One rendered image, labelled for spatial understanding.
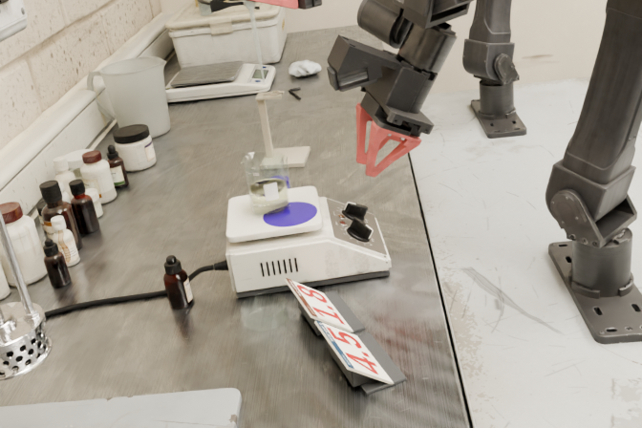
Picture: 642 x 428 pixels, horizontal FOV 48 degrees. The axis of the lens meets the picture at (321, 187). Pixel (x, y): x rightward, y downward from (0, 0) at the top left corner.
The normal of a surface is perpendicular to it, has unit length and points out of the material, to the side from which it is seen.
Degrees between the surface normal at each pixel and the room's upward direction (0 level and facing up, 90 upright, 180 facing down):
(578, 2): 90
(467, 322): 0
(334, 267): 90
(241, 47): 94
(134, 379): 0
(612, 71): 89
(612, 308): 0
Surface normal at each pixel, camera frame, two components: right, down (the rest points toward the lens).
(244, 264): 0.08, 0.40
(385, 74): -0.87, -0.22
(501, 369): -0.12, -0.91
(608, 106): -0.70, 0.38
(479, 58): -0.87, 0.11
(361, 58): 0.29, 0.49
